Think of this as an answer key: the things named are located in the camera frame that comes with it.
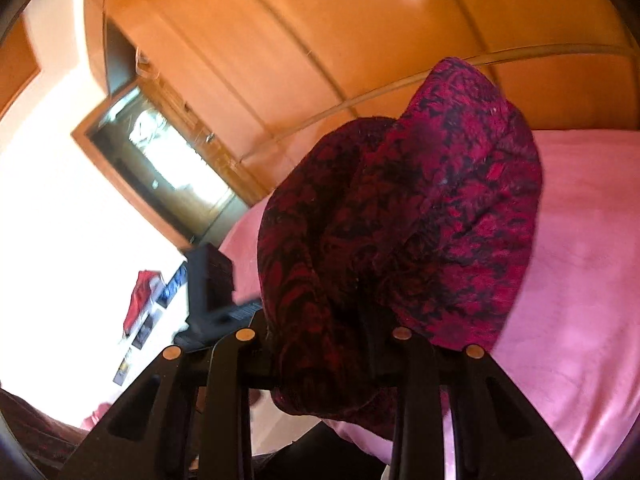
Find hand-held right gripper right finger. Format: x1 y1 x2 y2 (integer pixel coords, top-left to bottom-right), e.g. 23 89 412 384
360 310 584 480

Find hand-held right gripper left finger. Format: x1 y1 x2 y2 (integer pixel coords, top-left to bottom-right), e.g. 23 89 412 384
59 327 273 480

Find red floral long-sleeved top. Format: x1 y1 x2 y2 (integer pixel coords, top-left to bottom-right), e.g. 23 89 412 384
256 57 545 418

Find red hanging cloth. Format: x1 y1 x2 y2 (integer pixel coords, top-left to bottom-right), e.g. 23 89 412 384
123 270 166 337

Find wooden framed doorway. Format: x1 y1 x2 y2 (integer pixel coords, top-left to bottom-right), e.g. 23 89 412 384
71 79 253 243

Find pink blanket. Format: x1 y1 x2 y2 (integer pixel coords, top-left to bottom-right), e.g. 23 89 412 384
219 129 640 480

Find dark red patterned cloth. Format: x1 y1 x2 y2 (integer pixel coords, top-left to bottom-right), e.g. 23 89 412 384
0 389 93 473

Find wooden panelled headboard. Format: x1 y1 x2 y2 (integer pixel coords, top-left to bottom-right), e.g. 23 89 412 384
82 0 640 206

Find dark wall picture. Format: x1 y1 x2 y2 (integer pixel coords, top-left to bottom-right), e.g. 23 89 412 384
131 309 162 350
113 347 135 387
156 262 190 309

